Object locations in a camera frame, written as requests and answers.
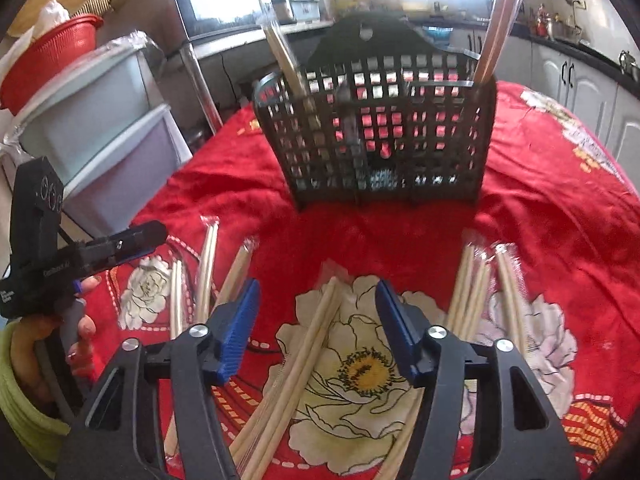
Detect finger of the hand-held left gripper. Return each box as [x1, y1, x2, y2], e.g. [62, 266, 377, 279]
[75, 221, 168, 279]

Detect wooden chopstick pair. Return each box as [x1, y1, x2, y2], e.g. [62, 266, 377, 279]
[446, 242, 481, 331]
[492, 242, 533, 361]
[232, 259, 351, 478]
[167, 257, 186, 343]
[462, 255, 496, 346]
[260, 2, 321, 111]
[470, 0, 528, 86]
[196, 216, 222, 321]
[212, 237, 261, 313]

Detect pale lilac plastic bin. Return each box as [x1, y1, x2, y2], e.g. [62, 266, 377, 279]
[60, 105, 194, 238]

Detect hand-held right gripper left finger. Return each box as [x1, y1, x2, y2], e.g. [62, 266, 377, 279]
[55, 278, 262, 480]

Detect small steel kettle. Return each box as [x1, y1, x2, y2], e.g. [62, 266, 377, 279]
[617, 49, 640, 80]

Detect white plastic bag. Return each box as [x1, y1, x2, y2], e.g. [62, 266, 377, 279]
[31, 0, 72, 41]

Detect black plastic utensil basket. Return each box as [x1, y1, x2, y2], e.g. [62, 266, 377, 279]
[252, 14, 497, 211]

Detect metal shelf rack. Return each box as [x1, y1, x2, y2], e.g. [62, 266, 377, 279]
[167, 20, 331, 136]

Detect person's left hand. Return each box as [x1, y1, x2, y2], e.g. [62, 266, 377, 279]
[10, 275, 101, 406]

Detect black microwave oven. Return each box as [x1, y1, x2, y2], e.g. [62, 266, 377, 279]
[165, 0, 273, 41]

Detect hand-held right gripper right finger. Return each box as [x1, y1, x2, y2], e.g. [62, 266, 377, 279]
[375, 279, 586, 480]

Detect red plastic colander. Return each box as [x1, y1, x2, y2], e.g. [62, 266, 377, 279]
[0, 14, 105, 116]

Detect teal plastic box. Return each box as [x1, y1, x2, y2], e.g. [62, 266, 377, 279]
[290, 0, 322, 21]

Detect person's left forearm green sleeve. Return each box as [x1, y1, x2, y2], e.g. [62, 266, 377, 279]
[0, 330, 71, 463]

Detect black kitchen countertop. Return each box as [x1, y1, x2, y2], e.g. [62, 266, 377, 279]
[415, 15, 640, 83]

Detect pale blue plastic bin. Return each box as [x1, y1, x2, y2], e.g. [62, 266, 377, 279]
[10, 40, 162, 186]

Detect red floral tablecloth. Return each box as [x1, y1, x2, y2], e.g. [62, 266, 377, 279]
[107, 80, 640, 480]

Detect white base cabinets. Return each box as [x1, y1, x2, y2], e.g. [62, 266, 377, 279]
[450, 27, 640, 161]

